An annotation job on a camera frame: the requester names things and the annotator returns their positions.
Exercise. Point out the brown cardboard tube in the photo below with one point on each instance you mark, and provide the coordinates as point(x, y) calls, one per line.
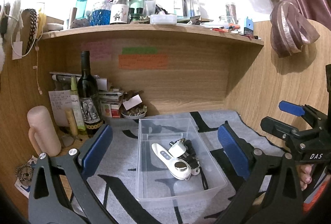
point(72, 16)

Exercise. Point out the white bowl of stones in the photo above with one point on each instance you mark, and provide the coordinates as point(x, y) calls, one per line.
point(133, 114)

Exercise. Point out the small clear glass jar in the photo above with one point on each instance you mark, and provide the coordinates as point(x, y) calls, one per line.
point(67, 140)

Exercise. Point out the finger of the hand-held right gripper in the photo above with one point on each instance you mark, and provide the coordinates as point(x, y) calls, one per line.
point(291, 109)
point(275, 128)

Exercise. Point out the white handheld massager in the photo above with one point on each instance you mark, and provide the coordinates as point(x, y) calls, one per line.
point(161, 151)

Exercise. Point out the pink sticky note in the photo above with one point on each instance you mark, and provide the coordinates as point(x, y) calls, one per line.
point(96, 51)

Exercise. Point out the white charger plug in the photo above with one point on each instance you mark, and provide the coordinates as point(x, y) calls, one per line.
point(177, 149)

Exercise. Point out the green and white tube bottle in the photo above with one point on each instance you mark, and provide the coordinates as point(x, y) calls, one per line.
point(75, 107)

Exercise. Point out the white hanging tag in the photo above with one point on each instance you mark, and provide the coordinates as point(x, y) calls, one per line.
point(16, 50)

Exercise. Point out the pale pink card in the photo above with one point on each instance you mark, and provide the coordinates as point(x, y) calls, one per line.
point(132, 102)

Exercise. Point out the dark wine bottle elephant label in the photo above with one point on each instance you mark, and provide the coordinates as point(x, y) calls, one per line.
point(88, 94)

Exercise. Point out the stack of books and papers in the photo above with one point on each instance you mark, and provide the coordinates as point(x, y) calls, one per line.
point(112, 98)

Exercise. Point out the white handwritten note paper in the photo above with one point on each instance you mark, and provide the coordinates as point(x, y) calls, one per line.
point(58, 105)

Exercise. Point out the round metal gear ornament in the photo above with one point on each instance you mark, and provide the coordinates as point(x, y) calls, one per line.
point(24, 175)

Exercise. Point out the wooden shelf board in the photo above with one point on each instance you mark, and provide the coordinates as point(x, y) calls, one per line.
point(155, 32)

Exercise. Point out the green sticky note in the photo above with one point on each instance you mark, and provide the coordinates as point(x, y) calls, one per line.
point(139, 50)

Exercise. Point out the glass bottle of blue beads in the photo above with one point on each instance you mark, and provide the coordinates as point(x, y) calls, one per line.
point(100, 16)

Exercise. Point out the grey mat with black pattern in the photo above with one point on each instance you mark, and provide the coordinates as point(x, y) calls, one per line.
point(124, 156)

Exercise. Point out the clear pen holder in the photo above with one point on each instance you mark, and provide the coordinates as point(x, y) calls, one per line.
point(188, 5)

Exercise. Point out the pale pink mug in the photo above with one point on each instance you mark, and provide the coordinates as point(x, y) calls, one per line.
point(42, 128)

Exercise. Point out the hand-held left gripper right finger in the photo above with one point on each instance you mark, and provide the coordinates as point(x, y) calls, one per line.
point(232, 151)

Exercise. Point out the clear plastic cup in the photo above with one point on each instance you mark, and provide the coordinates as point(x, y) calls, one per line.
point(150, 8)

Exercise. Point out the yellow tube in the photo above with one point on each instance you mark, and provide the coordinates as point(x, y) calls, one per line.
point(71, 120)

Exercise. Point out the black clip microphone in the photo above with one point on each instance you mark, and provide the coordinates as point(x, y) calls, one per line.
point(190, 149)

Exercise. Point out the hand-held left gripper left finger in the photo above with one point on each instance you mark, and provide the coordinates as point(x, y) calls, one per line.
point(97, 149)

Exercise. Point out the clear plastic storage box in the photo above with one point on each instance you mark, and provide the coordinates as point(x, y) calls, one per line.
point(181, 187)

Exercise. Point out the white fluffy cloth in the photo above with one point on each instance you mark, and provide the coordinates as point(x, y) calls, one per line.
point(13, 17)

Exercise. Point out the person's right hand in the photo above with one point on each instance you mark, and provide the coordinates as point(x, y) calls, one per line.
point(306, 177)

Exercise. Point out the mauve curtain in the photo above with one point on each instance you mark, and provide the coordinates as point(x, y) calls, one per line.
point(287, 19)

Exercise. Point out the white box with fruit print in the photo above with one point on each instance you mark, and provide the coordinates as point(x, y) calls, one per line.
point(106, 110)

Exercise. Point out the green glass bottle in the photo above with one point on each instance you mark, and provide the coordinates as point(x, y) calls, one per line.
point(136, 1)

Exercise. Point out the dark brown stone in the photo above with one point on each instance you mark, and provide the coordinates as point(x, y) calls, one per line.
point(80, 23)

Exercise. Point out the teal plastic tube bottle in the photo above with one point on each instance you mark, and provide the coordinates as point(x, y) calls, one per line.
point(81, 8)

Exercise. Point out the orange red cloth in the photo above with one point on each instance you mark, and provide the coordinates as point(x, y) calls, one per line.
point(316, 198)

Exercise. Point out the white rectangular plastic case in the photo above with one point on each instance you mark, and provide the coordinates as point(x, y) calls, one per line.
point(163, 19)

